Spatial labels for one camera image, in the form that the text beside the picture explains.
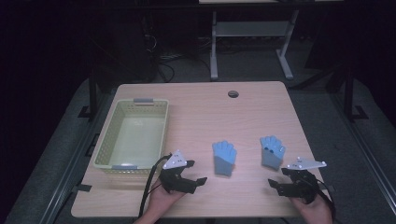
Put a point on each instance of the white metal stand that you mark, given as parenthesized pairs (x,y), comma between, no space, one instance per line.
(249,28)

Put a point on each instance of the person's right hand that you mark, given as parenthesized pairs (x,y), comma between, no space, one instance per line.
(311,211)

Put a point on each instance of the pale yellow plastic basket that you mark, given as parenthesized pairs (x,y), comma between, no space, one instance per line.
(137,138)

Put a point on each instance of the black table edge clip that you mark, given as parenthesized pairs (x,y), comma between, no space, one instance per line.
(82,188)

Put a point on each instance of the blue and grey glove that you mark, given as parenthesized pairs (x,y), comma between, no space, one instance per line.
(224,158)
(271,155)

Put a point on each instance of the black metal stand post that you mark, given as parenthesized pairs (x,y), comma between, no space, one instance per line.
(348,93)
(92,93)

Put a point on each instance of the person's left hand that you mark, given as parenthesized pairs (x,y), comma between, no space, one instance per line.
(165,200)

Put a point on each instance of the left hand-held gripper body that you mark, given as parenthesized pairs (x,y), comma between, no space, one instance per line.
(174,182)

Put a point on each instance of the grey metal floor rail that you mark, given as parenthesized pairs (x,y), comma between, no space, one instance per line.
(71,161)
(367,155)

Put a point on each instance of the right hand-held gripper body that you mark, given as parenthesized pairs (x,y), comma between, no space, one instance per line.
(306,186)

